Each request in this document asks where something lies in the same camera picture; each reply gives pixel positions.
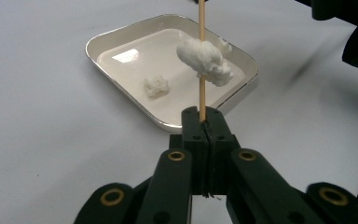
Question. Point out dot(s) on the wooden skewer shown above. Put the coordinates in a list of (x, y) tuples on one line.
[(202, 99)]

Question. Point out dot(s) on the white cotton ball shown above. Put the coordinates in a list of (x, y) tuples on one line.
[(157, 86), (205, 60)]

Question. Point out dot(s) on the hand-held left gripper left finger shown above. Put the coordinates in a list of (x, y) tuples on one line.
[(171, 186)]

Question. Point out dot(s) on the white square tray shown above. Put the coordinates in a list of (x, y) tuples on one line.
[(167, 62)]

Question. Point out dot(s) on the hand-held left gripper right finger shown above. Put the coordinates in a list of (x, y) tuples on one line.
[(251, 186)]

